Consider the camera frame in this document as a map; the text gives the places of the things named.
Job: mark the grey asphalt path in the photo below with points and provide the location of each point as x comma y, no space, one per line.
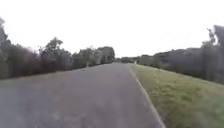
86,96

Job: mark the pale path edge strip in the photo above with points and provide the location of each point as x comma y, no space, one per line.
145,94

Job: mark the row of trees and bushes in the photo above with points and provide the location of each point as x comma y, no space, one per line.
50,58

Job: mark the long dark hedge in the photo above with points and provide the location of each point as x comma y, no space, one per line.
186,61

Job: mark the green grass verge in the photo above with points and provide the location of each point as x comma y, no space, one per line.
180,96

